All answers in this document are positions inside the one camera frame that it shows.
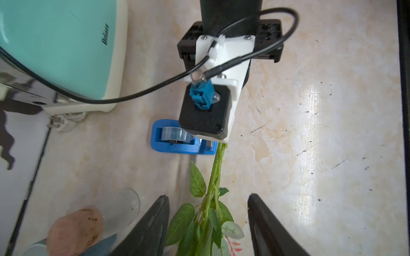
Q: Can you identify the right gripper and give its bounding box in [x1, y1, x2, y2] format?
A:
[177, 19, 283, 70]

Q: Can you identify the pink flower bouquet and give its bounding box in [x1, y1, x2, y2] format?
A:
[165, 144, 245, 256]

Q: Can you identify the blue tape dispenser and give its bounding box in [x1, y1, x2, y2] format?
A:
[150, 119, 218, 155]

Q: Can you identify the mint green toaster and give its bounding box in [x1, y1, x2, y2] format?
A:
[1, 1, 128, 121]

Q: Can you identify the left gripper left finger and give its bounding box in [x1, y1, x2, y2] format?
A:
[110, 195, 170, 256]

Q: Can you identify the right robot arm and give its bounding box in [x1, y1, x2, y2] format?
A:
[177, 1, 283, 84]

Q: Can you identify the right camera cable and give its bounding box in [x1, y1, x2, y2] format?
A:
[0, 7, 300, 105]

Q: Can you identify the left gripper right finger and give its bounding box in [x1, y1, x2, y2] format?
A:
[247, 194, 309, 256]

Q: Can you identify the glass jar with cork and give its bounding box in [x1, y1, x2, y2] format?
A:
[47, 188, 141, 256]

